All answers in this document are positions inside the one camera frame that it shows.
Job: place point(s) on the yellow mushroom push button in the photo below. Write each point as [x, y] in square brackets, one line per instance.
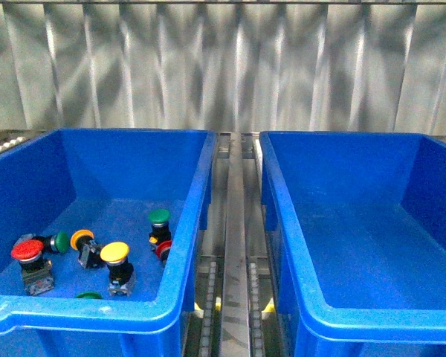
[122, 276]

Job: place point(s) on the green mushroom push button upright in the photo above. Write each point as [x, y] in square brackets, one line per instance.
[159, 219]

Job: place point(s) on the left blue plastic bin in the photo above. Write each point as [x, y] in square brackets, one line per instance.
[106, 181]

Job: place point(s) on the blue plastic bin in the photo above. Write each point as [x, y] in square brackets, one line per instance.
[106, 181]
[356, 228]

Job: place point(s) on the middle blue plastic bin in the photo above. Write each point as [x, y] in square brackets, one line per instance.
[356, 228]

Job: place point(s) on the yellow push button lying sideways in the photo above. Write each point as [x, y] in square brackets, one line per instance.
[89, 249]

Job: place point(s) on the left roller track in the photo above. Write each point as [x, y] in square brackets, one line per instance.
[205, 346]

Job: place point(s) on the green push button lying sideways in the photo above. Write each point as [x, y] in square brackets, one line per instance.
[53, 244]

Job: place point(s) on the green push button front edge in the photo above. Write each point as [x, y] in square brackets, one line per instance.
[89, 295]

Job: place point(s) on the red push button at wall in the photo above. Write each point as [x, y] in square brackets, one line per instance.
[163, 250]

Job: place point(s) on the metal centre rail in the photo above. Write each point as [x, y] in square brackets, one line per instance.
[235, 337]

